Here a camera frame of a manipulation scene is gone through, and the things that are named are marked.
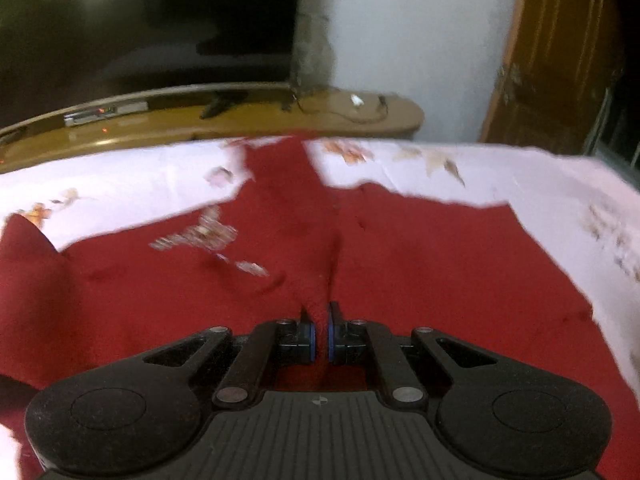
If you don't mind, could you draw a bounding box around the black flat television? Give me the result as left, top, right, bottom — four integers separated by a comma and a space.
0, 0, 306, 128

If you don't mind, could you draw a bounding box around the brown wooden door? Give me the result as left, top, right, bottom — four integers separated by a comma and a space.
477, 0, 627, 157

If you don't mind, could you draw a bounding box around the dark barred frame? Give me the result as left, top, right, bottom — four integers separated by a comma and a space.
582, 87, 640, 187

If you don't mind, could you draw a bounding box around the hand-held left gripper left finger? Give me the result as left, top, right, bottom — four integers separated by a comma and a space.
142, 306, 317, 409

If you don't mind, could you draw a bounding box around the white floral bedsheet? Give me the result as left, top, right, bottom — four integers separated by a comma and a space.
0, 135, 640, 480

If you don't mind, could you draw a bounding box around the wooden television cabinet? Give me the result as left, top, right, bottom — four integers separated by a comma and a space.
0, 81, 426, 173

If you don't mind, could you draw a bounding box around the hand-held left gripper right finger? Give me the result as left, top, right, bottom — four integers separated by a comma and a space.
327, 301, 502, 406

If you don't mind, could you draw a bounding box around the black cable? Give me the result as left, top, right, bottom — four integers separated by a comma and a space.
282, 87, 388, 124

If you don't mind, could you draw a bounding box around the red garment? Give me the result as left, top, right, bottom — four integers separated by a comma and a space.
0, 132, 626, 480

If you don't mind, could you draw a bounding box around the silver set-top box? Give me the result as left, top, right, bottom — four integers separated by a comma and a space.
63, 101, 149, 127

